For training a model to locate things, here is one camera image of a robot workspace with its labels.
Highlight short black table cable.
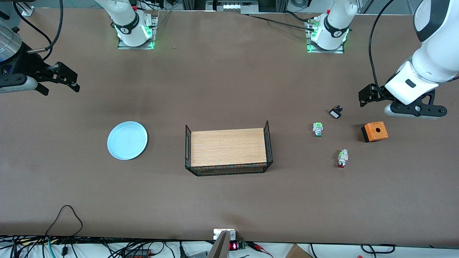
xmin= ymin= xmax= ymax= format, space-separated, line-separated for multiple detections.
xmin=284 ymin=10 xmax=313 ymax=21

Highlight red black clip leads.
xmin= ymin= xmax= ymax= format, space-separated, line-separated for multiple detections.
xmin=247 ymin=242 xmax=274 ymax=258

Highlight black cable coil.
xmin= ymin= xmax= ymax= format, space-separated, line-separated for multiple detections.
xmin=360 ymin=244 xmax=397 ymax=255

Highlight grey camera post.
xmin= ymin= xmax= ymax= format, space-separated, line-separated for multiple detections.
xmin=207 ymin=230 xmax=231 ymax=258

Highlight orange button enclosure box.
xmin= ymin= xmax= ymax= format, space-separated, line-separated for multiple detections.
xmin=361 ymin=121 xmax=389 ymax=143

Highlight looped black cable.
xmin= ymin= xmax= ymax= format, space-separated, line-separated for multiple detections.
xmin=46 ymin=205 xmax=84 ymax=258

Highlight light blue round plate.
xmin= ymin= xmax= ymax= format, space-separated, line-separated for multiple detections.
xmin=107 ymin=121 xmax=148 ymax=160

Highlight black wire basket wooden base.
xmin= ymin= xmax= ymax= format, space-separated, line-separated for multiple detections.
xmin=185 ymin=121 xmax=273 ymax=176

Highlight aluminium equipment rack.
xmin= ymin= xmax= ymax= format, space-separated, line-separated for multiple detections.
xmin=181 ymin=0 xmax=289 ymax=14

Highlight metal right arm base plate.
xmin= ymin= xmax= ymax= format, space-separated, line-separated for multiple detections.
xmin=118 ymin=16 xmax=158 ymax=50

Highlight brown cardboard box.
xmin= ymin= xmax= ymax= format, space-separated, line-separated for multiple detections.
xmin=285 ymin=244 xmax=313 ymax=258

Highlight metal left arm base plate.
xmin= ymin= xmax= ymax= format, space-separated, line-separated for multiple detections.
xmin=305 ymin=18 xmax=346 ymax=54

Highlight aluminium frame profile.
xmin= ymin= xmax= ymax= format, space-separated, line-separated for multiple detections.
xmin=14 ymin=0 xmax=35 ymax=17

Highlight long black table cable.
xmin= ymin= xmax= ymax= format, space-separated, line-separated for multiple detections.
xmin=244 ymin=13 xmax=316 ymax=31

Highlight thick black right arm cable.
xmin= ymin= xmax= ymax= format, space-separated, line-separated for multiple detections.
xmin=27 ymin=0 xmax=64 ymax=54

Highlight silver camera mount bracket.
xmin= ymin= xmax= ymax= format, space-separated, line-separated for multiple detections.
xmin=213 ymin=229 xmax=237 ymax=240

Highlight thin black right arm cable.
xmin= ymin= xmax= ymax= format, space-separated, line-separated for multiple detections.
xmin=14 ymin=2 xmax=53 ymax=61

